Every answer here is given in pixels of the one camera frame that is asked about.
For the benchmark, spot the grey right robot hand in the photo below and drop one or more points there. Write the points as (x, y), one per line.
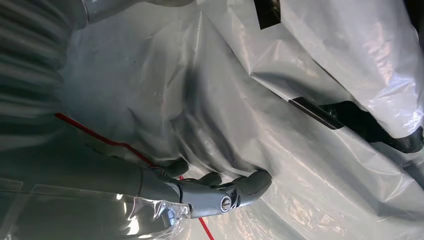
(82, 179)

